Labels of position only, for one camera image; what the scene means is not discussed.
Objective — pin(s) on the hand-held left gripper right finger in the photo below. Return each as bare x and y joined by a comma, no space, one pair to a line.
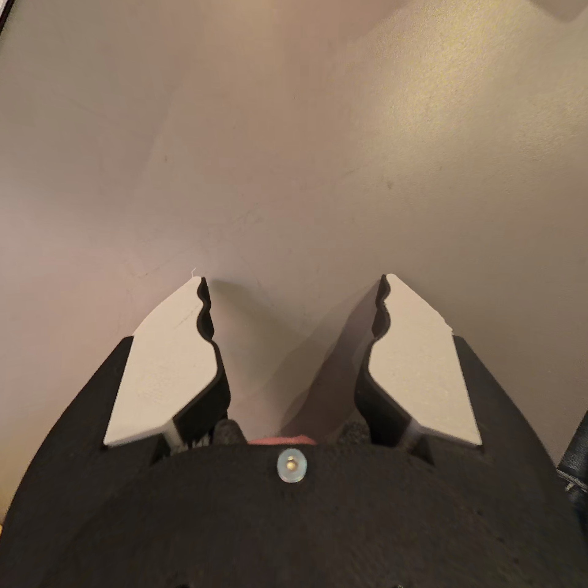
422,367

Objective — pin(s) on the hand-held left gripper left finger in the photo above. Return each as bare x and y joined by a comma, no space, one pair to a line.
160,367

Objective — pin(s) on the person's blue jeans leg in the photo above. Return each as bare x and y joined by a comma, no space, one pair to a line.
576,459

